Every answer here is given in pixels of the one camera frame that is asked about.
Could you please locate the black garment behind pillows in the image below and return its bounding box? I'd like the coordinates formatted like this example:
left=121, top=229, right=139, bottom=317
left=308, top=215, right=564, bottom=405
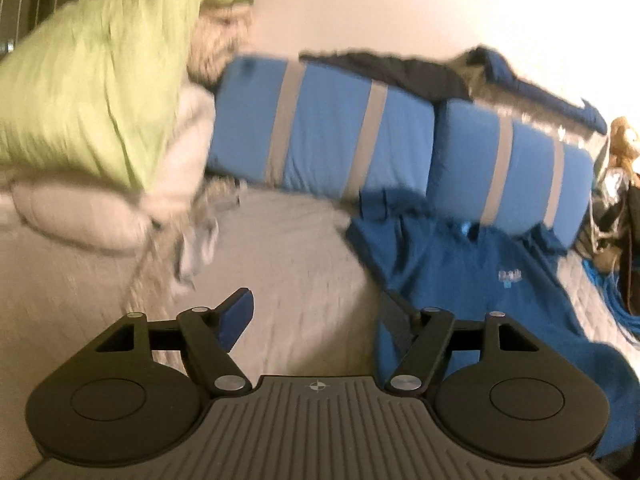
left=298, top=51, right=472, bottom=103

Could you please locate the left blue striped pillow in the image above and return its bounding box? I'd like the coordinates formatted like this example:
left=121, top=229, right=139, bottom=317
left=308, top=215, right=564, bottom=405
left=206, top=55, right=435, bottom=200

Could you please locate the black bag with straps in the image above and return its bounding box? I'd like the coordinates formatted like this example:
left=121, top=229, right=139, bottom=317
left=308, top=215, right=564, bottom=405
left=574, top=168, right=639, bottom=330

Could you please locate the dark blue sweatshirt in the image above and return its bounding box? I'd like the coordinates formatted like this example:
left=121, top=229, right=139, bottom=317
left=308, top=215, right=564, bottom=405
left=346, top=188, right=639, bottom=457

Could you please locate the light green blanket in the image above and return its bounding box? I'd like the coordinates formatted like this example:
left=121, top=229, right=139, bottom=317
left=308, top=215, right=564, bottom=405
left=1, top=0, right=250, bottom=191

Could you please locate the grey quilted bedspread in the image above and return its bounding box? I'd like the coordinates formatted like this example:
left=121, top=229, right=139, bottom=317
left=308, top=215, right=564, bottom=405
left=1, top=193, right=639, bottom=479

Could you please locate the brown teddy bear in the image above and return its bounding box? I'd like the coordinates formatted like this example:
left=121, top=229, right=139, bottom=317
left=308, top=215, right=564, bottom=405
left=610, top=117, right=639, bottom=174

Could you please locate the beige knitted blanket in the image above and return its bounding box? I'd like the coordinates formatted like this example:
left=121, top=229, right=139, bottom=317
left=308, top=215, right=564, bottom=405
left=186, top=3, right=253, bottom=87

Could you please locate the right blue striped pillow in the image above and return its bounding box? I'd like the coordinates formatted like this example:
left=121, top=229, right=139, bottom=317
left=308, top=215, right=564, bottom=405
left=426, top=100, right=593, bottom=247

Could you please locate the white quilted duvet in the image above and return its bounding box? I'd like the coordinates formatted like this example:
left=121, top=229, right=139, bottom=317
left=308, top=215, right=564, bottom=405
left=1, top=82, right=215, bottom=255

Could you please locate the blue striped pillow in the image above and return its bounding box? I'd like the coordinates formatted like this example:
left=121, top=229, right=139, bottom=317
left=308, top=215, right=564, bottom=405
left=206, top=55, right=435, bottom=200
left=426, top=100, right=593, bottom=247

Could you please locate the dark blue blanket on headboard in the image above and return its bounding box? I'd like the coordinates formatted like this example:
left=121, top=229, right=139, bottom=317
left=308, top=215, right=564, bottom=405
left=450, top=46, right=608, bottom=139

